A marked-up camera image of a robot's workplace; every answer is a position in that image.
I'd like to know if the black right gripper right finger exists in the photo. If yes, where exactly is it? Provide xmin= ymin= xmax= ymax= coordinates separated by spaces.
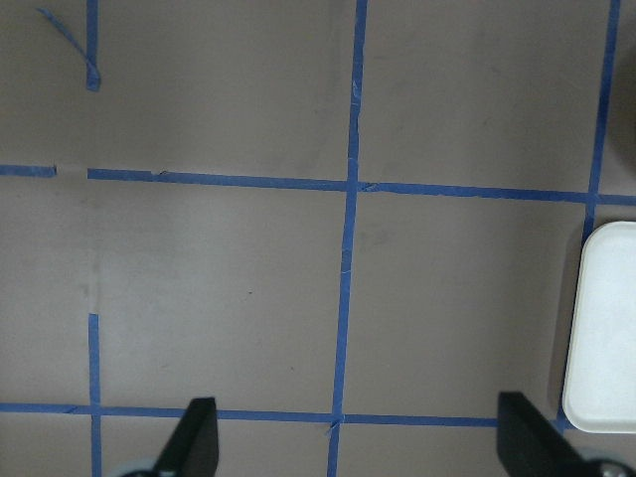
xmin=497 ymin=392 xmax=602 ymax=477

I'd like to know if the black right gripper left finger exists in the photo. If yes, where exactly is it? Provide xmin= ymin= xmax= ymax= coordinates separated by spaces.
xmin=152 ymin=397 xmax=220 ymax=477

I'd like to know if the white rectangular tray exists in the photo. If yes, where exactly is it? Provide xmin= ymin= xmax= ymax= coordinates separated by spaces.
xmin=561 ymin=222 xmax=635 ymax=434

